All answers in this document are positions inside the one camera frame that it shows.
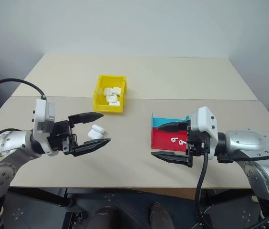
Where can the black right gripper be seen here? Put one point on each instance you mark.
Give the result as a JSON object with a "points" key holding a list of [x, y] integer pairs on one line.
{"points": [[196, 140]]}

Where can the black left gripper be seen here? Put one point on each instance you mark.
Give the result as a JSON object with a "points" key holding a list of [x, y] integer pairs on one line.
{"points": [[60, 133]]}

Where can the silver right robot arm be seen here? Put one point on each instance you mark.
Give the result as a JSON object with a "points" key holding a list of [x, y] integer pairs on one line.
{"points": [[244, 140]]}

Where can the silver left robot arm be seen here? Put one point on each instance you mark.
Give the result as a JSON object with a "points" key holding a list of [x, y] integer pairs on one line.
{"points": [[8, 143]]}

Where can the yellow plastic bin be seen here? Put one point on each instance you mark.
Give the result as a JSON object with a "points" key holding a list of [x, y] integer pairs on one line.
{"points": [[106, 108]]}

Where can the red and teal tray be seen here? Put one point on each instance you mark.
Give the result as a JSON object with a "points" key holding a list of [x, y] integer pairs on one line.
{"points": [[163, 140]]}

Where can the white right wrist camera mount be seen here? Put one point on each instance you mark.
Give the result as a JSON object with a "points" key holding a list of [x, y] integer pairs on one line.
{"points": [[207, 117]]}

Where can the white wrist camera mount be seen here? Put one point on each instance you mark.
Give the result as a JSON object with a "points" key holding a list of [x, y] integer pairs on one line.
{"points": [[40, 112], [207, 117]]}

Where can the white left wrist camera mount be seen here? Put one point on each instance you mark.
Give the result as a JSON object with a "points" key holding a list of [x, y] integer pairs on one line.
{"points": [[40, 112]]}

